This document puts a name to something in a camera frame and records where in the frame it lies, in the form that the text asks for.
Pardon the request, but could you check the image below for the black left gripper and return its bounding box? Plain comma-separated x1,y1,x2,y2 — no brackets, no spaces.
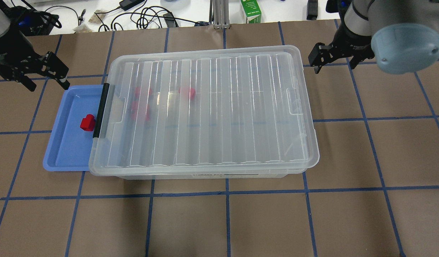
0,32,70,92

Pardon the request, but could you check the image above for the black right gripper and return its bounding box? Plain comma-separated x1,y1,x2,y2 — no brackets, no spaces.
308,20,375,74

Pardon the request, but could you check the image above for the red block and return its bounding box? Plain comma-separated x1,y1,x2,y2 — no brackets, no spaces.
134,87,152,98
178,87,196,101
130,100,151,122
80,114,96,132

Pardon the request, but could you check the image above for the clear plastic box lid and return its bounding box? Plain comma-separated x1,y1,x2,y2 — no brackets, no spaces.
89,45,320,177

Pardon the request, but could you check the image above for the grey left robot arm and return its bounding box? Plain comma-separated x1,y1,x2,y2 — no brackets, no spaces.
0,3,70,92

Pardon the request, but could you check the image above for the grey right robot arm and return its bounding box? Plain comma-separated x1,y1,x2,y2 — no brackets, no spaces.
308,0,439,74

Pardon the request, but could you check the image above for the blue plastic tray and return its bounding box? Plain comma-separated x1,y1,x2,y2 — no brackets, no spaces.
43,85,103,171

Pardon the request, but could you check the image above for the red block top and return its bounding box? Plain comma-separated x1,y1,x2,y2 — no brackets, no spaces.
134,87,152,98

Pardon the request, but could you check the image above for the clear plastic storage box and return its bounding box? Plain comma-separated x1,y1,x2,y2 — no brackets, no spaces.
89,50,313,180

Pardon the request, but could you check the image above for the red block under lid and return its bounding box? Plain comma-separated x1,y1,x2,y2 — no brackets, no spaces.
178,87,196,101

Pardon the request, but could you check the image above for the black stand left rear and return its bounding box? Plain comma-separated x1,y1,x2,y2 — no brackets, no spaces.
7,6,62,36

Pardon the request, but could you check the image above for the black device on table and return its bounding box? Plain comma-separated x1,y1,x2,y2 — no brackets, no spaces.
306,0,318,20

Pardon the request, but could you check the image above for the black power adapter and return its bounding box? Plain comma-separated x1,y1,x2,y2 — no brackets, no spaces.
119,0,145,10

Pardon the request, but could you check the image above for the green white carton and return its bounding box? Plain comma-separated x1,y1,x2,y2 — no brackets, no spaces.
240,0,262,24

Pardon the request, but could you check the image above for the black box latch handle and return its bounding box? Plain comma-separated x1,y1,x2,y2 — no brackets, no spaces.
93,83,110,138

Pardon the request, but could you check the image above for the black tangled cable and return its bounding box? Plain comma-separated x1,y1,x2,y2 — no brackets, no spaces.
98,0,206,32

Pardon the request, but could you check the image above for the aluminium extrusion post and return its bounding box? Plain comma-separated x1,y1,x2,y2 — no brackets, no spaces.
210,0,230,29

